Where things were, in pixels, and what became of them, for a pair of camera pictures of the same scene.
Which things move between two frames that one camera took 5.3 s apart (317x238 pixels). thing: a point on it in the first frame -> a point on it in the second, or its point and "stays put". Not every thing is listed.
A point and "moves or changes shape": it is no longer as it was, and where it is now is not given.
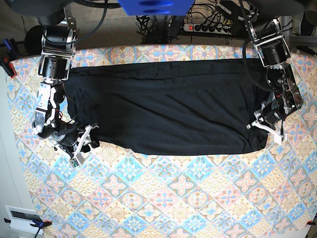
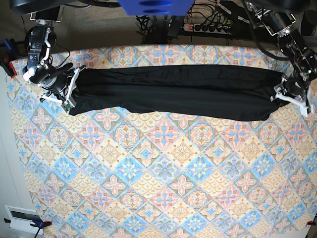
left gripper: (76, 138) -> (60, 82)
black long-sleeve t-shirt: (187, 108) moves or changes shape
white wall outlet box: (21, 218) stays put
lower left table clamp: (38, 224) stays put
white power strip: (207, 28) stays put
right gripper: (269, 116) -> (293, 90)
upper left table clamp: (11, 53) stays put
